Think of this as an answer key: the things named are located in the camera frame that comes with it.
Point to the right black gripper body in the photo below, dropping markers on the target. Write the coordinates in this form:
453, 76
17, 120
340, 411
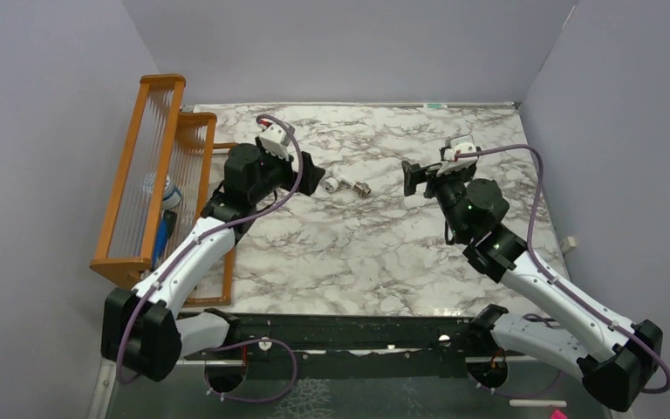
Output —
449, 186

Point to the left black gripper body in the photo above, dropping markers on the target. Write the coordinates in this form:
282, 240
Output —
276, 173

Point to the white plastic water faucet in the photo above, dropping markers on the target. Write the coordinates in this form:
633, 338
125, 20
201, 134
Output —
333, 184

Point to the silver hex nut fitting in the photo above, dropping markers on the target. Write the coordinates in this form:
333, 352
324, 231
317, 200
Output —
362, 189

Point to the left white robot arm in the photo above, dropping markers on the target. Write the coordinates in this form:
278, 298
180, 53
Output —
141, 327

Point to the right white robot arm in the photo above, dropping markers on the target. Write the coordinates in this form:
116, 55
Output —
610, 354

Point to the orange wooden dish rack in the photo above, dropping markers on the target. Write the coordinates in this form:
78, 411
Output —
165, 139

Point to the white chalk stick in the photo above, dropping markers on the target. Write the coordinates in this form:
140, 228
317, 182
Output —
536, 403

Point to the pink paper scrap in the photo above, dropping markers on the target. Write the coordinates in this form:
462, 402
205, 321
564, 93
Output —
558, 414

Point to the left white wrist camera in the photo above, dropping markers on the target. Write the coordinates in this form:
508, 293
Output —
274, 140

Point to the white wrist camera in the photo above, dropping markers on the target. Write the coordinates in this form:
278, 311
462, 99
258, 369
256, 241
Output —
455, 155
274, 140

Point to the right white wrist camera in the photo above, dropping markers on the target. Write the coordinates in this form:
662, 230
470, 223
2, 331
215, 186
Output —
455, 155

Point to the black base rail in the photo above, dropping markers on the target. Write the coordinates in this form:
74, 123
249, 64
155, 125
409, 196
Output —
356, 347

